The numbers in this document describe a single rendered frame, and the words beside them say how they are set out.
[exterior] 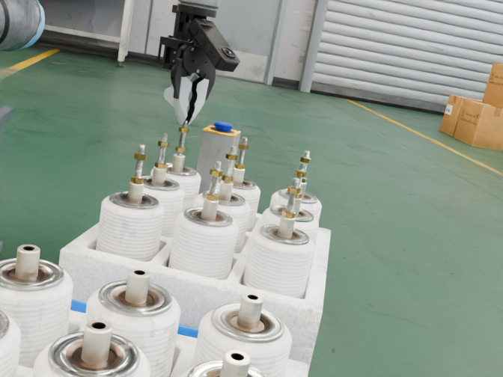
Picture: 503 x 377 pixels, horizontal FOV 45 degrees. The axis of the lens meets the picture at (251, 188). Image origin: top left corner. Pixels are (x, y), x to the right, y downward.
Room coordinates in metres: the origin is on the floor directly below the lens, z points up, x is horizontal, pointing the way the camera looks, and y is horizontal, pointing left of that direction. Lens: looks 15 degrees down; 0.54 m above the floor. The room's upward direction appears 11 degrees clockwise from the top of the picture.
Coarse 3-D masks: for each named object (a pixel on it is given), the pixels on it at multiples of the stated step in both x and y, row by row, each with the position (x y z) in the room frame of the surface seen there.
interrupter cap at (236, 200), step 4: (204, 192) 0.99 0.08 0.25; (216, 192) 1.01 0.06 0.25; (204, 196) 0.97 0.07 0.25; (232, 196) 1.01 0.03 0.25; (236, 196) 1.01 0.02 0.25; (240, 196) 1.01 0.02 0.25; (220, 200) 0.97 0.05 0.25; (232, 200) 0.99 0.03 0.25; (236, 200) 0.99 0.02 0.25; (240, 200) 0.99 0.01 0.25; (244, 200) 0.99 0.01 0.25; (220, 204) 0.95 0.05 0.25; (224, 204) 0.95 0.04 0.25; (228, 204) 0.95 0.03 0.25; (232, 204) 0.96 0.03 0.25; (236, 204) 0.96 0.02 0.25; (240, 204) 0.97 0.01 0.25; (244, 204) 0.98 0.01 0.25
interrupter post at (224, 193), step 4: (220, 184) 0.99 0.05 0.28; (224, 184) 0.98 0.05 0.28; (228, 184) 0.98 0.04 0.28; (232, 184) 0.99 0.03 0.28; (220, 188) 0.98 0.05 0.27; (224, 188) 0.98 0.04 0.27; (228, 188) 0.98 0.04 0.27; (220, 192) 0.98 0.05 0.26; (224, 192) 0.98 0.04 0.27; (228, 192) 0.98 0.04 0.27; (220, 196) 0.98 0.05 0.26; (224, 196) 0.98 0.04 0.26; (228, 196) 0.98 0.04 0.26; (224, 200) 0.98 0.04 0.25; (228, 200) 0.98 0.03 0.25
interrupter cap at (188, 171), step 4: (168, 164) 1.15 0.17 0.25; (168, 168) 1.12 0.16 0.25; (184, 168) 1.14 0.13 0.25; (188, 168) 1.14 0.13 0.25; (192, 168) 1.14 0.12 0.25; (168, 172) 1.08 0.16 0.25; (172, 172) 1.09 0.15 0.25; (176, 172) 1.09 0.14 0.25; (180, 172) 1.11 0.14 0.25; (184, 172) 1.12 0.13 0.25; (188, 172) 1.11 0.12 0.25; (192, 172) 1.12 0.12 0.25; (196, 172) 1.12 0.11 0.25; (184, 176) 1.09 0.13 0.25; (188, 176) 1.09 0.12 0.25
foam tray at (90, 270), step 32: (96, 224) 0.94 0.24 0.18; (256, 224) 1.10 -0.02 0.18; (64, 256) 0.82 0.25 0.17; (96, 256) 0.82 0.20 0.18; (160, 256) 0.86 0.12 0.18; (320, 256) 1.00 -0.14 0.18; (96, 288) 0.81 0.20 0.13; (192, 288) 0.80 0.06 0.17; (224, 288) 0.80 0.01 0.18; (320, 288) 0.86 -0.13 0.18; (192, 320) 0.80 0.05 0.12; (288, 320) 0.78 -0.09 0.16
